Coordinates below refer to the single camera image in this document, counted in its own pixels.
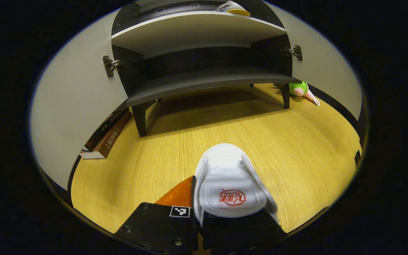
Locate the grey cabinet door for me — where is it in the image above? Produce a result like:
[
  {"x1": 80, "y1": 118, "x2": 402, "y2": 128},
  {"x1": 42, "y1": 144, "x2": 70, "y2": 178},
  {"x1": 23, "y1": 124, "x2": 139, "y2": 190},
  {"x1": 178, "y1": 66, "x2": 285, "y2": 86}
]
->
[
  {"x1": 266, "y1": 2, "x2": 363, "y2": 121},
  {"x1": 30, "y1": 9, "x2": 128, "y2": 192}
]

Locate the grey cabinet shelf board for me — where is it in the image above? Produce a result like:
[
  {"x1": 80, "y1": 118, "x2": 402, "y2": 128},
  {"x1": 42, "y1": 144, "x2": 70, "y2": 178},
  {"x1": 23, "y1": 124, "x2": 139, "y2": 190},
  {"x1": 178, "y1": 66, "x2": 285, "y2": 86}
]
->
[{"x1": 111, "y1": 11, "x2": 287, "y2": 59}]

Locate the white shoe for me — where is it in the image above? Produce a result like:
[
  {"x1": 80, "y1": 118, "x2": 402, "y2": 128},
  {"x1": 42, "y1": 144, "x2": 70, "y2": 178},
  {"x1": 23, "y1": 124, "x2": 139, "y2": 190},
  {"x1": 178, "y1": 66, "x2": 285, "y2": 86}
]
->
[
  {"x1": 215, "y1": 1, "x2": 251, "y2": 17},
  {"x1": 193, "y1": 143, "x2": 279, "y2": 227}
]

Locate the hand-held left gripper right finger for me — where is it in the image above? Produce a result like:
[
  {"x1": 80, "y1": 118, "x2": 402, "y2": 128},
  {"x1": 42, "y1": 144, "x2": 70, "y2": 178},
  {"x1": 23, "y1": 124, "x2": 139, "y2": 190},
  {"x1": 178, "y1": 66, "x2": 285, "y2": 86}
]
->
[{"x1": 200, "y1": 209, "x2": 288, "y2": 255}]

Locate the metal door hinge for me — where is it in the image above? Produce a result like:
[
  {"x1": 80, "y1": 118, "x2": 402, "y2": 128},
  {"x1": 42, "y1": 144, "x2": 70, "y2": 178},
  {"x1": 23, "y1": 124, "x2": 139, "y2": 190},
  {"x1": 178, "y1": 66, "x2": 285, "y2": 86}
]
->
[
  {"x1": 102, "y1": 55, "x2": 121, "y2": 78},
  {"x1": 284, "y1": 45, "x2": 303, "y2": 61}
]

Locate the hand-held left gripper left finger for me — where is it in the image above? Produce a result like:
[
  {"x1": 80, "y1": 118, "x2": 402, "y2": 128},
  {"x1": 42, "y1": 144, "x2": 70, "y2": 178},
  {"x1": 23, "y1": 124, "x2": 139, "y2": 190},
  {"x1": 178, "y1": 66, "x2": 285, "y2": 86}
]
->
[{"x1": 115, "y1": 175, "x2": 200, "y2": 255}]

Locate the green and pink toy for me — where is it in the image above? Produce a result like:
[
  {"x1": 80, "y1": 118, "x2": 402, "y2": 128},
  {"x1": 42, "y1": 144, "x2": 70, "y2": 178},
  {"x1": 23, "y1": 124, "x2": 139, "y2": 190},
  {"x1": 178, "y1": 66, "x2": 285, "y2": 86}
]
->
[{"x1": 289, "y1": 81, "x2": 321, "y2": 107}]

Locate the grey shoe cabinet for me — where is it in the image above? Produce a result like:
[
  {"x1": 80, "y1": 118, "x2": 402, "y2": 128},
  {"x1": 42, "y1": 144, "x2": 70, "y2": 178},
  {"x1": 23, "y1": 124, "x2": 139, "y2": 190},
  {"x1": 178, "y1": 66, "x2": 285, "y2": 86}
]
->
[{"x1": 30, "y1": 0, "x2": 363, "y2": 192}]

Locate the dark cabinet base board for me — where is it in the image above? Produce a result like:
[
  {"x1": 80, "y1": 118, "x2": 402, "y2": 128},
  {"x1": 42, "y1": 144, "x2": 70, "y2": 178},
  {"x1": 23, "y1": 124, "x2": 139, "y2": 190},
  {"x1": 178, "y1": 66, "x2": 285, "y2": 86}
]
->
[{"x1": 124, "y1": 67, "x2": 302, "y2": 108}]

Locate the brown spine book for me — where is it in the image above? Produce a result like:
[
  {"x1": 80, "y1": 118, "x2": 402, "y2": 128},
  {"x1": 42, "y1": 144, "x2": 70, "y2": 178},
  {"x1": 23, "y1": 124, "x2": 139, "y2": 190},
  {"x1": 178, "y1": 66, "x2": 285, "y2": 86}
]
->
[{"x1": 80, "y1": 112, "x2": 132, "y2": 160}]

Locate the black spine book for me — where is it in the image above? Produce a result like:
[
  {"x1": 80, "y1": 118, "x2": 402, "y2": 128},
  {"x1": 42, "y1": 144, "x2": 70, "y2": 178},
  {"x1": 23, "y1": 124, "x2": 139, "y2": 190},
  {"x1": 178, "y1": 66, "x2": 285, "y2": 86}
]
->
[{"x1": 85, "y1": 108, "x2": 130, "y2": 152}]

